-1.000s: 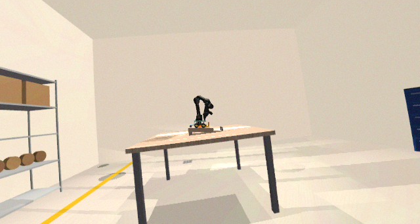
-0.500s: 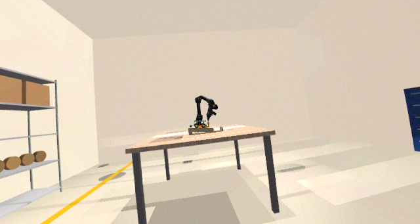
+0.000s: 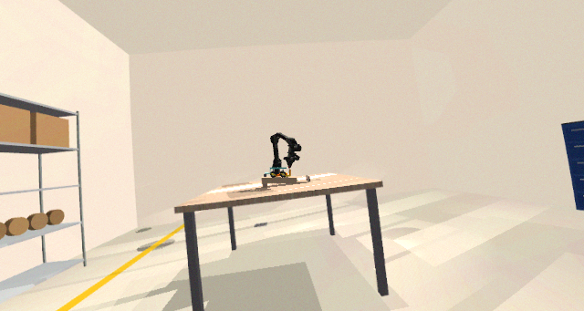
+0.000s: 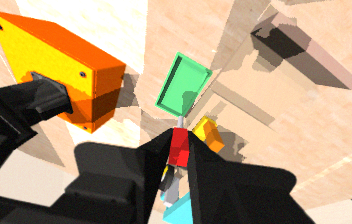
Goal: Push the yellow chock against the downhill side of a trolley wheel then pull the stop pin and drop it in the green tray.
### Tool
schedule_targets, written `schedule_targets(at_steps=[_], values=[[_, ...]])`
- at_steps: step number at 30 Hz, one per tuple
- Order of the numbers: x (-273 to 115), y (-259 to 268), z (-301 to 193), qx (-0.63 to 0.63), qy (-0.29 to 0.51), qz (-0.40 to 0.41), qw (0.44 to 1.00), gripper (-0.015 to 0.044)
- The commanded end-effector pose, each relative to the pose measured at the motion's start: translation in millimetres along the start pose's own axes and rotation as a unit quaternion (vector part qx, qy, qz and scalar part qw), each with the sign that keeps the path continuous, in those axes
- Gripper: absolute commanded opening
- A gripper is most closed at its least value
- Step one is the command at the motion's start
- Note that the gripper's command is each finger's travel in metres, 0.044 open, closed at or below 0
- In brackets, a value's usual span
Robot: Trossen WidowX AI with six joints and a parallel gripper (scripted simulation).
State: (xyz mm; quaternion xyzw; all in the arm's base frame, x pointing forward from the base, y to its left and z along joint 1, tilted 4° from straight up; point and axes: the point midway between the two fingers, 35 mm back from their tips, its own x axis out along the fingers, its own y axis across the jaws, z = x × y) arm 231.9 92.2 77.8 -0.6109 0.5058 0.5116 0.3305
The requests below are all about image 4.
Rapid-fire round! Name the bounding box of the green tray floor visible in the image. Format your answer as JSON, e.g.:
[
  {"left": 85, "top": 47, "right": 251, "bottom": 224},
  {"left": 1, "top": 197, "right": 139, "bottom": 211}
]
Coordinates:
[{"left": 159, "top": 55, "right": 209, "bottom": 114}]

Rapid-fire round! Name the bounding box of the cyan wheeled trolley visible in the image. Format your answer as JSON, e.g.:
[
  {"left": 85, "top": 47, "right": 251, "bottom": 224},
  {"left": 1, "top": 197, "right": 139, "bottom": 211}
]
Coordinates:
[{"left": 159, "top": 164, "right": 193, "bottom": 224}]

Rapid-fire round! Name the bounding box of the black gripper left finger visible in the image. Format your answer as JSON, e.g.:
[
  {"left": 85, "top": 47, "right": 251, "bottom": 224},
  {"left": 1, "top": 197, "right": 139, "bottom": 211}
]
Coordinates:
[{"left": 73, "top": 128, "right": 174, "bottom": 224}]

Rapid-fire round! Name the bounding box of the yellow wedge chock with orange handle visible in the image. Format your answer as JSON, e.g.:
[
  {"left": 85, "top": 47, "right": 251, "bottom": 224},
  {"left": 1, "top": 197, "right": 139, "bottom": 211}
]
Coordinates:
[{"left": 192, "top": 115, "right": 225, "bottom": 152}]

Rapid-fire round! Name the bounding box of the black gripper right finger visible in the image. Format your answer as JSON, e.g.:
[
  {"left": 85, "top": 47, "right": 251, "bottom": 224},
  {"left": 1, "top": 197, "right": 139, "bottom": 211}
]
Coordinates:
[{"left": 187, "top": 130, "right": 297, "bottom": 224}]

